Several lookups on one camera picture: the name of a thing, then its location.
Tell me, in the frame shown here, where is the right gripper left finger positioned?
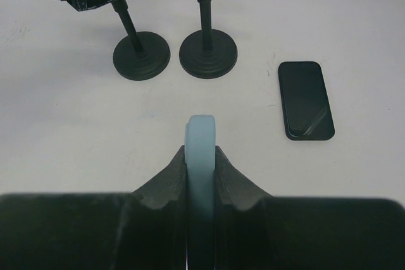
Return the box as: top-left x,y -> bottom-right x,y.
1,149 -> 187,269

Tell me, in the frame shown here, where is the black phone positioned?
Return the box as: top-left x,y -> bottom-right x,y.
278,61 -> 335,141

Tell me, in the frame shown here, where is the light blue cased phone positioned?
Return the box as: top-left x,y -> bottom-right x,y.
184,115 -> 216,269

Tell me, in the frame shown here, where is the black round-base phone stand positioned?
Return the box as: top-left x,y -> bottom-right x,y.
179,0 -> 238,79

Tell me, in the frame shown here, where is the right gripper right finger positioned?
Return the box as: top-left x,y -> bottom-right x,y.
215,149 -> 404,269

